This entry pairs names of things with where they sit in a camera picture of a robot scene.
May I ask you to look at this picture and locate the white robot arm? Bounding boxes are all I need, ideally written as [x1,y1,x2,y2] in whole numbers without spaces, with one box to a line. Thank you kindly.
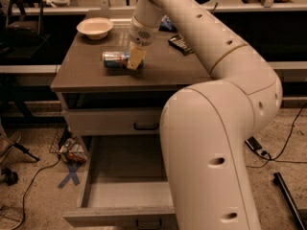
[130,0,282,230]

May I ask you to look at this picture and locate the closed grey top drawer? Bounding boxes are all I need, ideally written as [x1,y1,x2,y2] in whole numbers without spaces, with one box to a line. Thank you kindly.
[62,108,161,136]

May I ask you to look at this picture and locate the blue chip bag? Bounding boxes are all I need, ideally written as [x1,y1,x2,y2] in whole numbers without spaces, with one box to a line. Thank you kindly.
[159,16,177,33]

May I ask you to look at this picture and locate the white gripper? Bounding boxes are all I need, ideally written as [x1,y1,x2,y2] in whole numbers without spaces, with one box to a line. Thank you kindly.
[128,15,157,70]

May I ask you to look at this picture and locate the white ceramic bowl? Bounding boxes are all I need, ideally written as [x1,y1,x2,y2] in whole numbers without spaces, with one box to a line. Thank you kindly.
[77,17,113,40]

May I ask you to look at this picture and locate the open grey middle drawer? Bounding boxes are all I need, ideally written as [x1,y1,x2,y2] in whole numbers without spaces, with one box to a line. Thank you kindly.
[63,134,177,230]

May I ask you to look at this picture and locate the grey drawer cabinet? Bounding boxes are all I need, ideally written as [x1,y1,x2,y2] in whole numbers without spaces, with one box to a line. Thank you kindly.
[50,8,224,230]

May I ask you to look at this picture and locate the blue silver redbull can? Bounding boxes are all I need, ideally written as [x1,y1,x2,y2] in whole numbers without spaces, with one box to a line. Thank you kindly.
[102,51,130,69]

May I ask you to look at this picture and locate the black power adapter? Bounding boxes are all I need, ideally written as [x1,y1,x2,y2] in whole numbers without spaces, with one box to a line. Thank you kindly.
[245,137,262,152]

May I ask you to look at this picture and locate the black floor cable right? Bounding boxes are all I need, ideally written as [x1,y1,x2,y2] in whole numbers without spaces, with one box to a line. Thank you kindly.
[246,103,307,170]

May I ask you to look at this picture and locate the black tripod leg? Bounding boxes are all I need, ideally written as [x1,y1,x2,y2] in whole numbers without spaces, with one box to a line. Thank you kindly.
[0,131,39,163]

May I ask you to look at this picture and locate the black floor cable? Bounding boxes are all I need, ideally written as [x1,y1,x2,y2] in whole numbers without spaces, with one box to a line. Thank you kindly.
[246,103,307,170]
[11,156,62,230]

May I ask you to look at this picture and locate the blue tape cross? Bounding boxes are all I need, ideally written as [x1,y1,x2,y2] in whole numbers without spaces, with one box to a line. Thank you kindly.
[58,164,80,189]

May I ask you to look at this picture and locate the snack packets on floor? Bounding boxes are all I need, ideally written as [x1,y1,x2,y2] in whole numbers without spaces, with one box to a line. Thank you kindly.
[59,138,87,164]

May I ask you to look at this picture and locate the black chair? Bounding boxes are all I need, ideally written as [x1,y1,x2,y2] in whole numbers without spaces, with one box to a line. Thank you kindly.
[1,0,49,59]

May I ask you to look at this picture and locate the black caster wheel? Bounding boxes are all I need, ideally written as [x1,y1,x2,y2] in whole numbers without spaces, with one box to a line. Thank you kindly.
[1,168,18,186]

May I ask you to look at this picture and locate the black pole on floor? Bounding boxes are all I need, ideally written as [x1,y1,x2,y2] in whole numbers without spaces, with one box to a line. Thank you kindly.
[273,172,307,230]

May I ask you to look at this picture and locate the black floor cable left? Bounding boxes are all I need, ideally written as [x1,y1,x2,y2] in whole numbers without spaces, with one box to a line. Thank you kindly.
[11,156,62,230]

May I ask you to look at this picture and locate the black snack bar wrapper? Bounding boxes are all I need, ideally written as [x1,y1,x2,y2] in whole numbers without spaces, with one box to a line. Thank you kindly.
[168,34,193,56]

